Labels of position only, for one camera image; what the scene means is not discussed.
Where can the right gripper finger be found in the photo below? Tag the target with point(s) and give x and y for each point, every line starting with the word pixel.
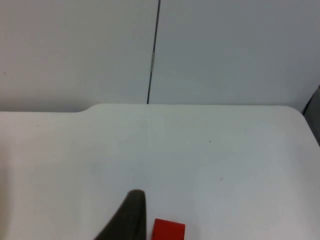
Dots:
pixel 130 220

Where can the red block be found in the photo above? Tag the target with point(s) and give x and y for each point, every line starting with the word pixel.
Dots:
pixel 168 230

